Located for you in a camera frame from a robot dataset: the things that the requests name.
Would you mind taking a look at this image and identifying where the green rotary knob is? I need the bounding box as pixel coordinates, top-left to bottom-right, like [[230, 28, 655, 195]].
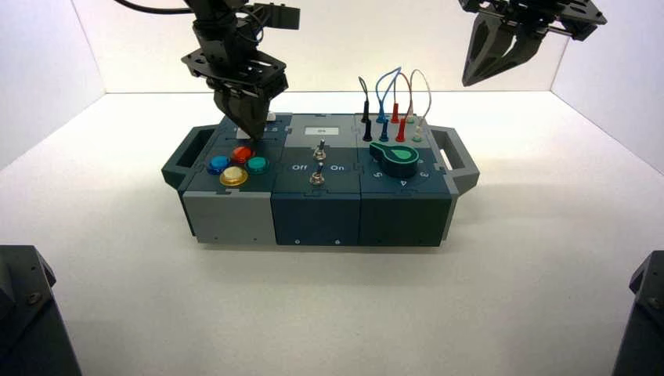
[[368, 143, 420, 179]]

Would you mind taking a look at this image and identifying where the blue jumper cable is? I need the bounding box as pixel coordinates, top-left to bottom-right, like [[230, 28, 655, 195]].
[[374, 66, 403, 143]]

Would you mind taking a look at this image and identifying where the grey and teal control box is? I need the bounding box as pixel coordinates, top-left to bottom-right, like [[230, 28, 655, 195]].
[[161, 111, 481, 248]]

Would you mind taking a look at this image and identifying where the blue push button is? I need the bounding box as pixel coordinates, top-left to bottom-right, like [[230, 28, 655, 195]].
[[206, 155, 231, 176]]

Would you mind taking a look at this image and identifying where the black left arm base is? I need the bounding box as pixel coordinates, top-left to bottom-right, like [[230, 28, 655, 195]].
[[0, 244, 83, 376]]

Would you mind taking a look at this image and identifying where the white jumper cable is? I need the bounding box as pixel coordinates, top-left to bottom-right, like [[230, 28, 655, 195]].
[[406, 68, 432, 144]]

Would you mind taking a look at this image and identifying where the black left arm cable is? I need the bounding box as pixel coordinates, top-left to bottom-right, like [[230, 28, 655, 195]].
[[113, 0, 194, 16]]

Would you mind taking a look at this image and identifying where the yellow push button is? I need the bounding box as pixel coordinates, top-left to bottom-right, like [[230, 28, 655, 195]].
[[218, 167, 250, 188]]

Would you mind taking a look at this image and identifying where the black jumper cable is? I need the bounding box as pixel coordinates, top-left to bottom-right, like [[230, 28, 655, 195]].
[[358, 76, 374, 143]]

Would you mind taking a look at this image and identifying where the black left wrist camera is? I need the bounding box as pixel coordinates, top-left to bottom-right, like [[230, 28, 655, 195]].
[[248, 2, 302, 31]]

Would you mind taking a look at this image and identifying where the red jumper cable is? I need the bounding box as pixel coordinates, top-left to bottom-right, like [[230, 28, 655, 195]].
[[390, 72, 414, 143]]

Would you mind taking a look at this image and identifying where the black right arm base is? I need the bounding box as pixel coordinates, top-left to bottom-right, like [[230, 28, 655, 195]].
[[611, 250, 664, 376]]

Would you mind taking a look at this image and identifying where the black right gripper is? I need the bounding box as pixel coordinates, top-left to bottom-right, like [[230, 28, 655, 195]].
[[459, 0, 608, 88]]

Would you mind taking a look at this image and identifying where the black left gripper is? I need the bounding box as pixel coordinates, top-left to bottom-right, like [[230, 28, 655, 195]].
[[180, 23, 290, 142]]

